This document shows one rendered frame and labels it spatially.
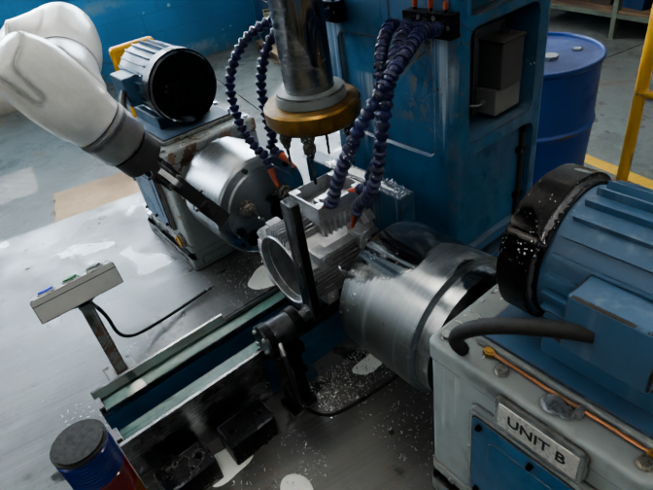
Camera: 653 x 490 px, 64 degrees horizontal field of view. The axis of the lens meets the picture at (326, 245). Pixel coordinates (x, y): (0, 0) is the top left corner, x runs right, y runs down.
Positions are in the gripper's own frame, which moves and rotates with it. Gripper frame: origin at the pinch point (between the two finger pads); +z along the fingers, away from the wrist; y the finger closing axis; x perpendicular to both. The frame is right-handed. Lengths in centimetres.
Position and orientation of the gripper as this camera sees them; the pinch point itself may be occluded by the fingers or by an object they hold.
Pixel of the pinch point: (212, 210)
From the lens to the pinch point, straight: 101.0
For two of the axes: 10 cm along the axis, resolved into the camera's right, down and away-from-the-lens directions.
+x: -5.9, 8.0, -0.9
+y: -6.2, -3.9, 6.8
